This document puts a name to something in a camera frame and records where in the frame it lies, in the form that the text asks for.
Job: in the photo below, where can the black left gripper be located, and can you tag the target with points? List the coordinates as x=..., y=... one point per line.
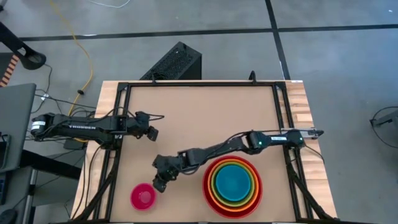
x=141, y=129

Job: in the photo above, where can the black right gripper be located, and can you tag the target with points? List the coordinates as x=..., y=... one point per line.
x=166, y=166

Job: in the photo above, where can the yellow bowl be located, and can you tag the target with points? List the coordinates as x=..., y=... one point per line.
x=212, y=189

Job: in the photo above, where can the green bowl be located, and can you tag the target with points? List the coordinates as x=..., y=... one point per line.
x=214, y=194

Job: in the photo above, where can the blue bowl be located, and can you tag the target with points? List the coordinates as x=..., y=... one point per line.
x=233, y=183

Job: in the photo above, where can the orange bowl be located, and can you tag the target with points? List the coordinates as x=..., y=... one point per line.
x=256, y=193

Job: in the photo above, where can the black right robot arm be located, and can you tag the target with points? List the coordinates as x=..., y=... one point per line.
x=217, y=151

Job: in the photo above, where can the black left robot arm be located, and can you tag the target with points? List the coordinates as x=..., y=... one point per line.
x=81, y=127

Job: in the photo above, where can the stack of nested rainbow bowls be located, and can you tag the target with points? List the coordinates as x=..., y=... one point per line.
x=209, y=203

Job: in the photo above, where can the small pink bowl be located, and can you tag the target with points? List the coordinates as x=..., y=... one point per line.
x=143, y=196

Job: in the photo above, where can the tan table cover board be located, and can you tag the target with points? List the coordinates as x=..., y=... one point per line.
x=199, y=124

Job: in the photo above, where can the black computer tower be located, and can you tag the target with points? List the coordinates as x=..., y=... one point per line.
x=177, y=62

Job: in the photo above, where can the black power adapter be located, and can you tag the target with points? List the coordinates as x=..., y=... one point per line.
x=74, y=144

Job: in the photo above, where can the black desk crossbeam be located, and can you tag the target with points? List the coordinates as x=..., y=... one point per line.
x=49, y=163

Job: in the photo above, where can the grey desk panel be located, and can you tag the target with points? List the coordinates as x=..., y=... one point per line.
x=17, y=124

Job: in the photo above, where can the black floor stand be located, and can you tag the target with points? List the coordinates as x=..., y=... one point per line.
x=31, y=57

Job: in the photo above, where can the orange black striped strip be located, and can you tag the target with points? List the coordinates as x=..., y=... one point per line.
x=9, y=70

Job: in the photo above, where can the grey stand base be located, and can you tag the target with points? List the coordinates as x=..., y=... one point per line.
x=387, y=119

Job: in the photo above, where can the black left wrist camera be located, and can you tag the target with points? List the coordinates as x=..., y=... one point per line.
x=143, y=116

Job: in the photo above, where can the black aluminium table frame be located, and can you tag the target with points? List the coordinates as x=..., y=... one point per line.
x=202, y=84

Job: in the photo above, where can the black clamp bracket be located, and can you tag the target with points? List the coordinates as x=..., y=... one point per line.
x=253, y=77

